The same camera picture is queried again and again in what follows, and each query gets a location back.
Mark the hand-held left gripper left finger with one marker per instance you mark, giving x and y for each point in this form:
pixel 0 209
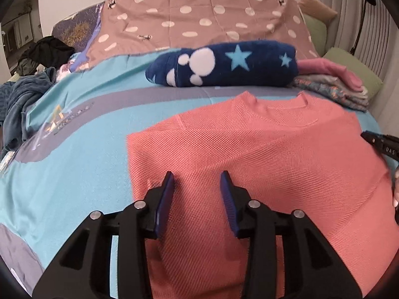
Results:
pixel 165 205

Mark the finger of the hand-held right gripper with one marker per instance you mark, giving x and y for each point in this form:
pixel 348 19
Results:
pixel 385 146

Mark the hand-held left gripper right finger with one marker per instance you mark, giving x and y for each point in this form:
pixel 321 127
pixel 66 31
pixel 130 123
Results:
pixel 229 205

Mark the coral knit sweater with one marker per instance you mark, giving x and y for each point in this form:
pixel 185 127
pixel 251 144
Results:
pixel 249 149

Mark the dark clothes pile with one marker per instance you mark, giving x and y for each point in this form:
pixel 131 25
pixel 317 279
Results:
pixel 46 49

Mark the person's right hand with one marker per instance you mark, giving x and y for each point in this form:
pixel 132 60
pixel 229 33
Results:
pixel 396 190

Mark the floral folded cloth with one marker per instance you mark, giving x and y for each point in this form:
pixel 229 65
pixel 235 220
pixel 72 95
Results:
pixel 327 88

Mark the large green pillow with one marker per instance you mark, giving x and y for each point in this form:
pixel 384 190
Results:
pixel 358 68

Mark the light blue bed sheet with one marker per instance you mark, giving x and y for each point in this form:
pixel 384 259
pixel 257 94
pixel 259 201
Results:
pixel 93 149

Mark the pink folded cloth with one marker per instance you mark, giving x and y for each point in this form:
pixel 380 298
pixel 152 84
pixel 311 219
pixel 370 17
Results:
pixel 330 68

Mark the white curtain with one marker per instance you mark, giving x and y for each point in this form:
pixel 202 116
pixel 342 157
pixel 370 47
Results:
pixel 383 37

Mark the small green pillow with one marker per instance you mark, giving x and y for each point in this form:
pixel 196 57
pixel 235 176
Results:
pixel 316 32

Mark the navy star fleece blanket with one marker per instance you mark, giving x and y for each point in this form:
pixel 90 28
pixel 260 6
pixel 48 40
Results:
pixel 249 68

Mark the tan pillow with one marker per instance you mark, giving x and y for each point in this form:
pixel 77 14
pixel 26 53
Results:
pixel 318 6

